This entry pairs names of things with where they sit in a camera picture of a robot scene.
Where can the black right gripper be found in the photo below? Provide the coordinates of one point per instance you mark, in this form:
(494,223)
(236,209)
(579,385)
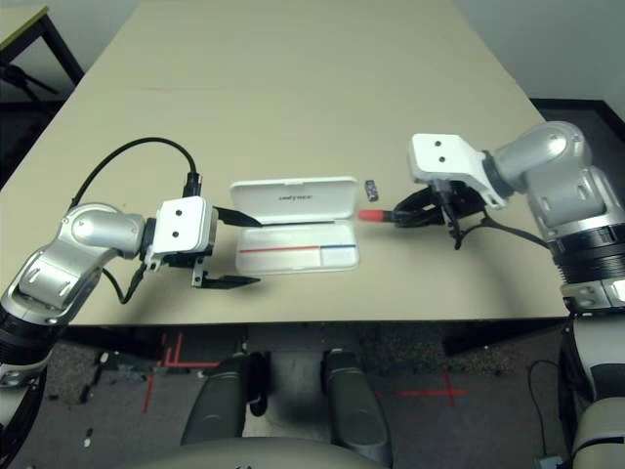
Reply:
(456,205)

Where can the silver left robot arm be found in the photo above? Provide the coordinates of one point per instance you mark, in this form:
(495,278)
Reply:
(83,234)

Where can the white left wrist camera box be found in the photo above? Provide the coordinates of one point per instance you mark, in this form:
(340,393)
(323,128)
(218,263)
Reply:
(180,225)

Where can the grey left robot leg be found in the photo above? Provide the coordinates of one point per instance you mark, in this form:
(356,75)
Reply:
(220,400)

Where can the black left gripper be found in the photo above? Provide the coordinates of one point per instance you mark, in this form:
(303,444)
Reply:
(188,259)

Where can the white plastic pencil case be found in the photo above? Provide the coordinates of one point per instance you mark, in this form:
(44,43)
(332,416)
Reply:
(293,244)

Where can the grey floor box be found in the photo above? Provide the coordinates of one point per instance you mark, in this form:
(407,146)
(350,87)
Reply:
(549,461)

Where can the side table with black legs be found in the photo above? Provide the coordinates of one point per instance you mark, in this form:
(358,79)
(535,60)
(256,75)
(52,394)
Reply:
(24,22)

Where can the grey right robot leg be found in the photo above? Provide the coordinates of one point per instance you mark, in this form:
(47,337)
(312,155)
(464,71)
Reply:
(351,405)

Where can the black tripod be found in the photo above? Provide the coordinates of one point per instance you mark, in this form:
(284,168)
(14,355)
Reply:
(24,80)

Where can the red black marker pen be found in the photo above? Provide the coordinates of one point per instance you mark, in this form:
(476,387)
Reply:
(371,215)

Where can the grey robot torso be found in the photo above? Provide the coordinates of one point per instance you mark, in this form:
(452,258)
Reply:
(268,454)

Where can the red floor tape lines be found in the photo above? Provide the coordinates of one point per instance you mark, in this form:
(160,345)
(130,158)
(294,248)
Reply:
(178,354)

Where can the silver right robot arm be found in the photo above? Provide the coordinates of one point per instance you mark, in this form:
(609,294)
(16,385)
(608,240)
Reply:
(561,185)

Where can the grey robot leg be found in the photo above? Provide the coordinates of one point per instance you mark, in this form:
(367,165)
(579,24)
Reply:
(351,405)
(220,400)

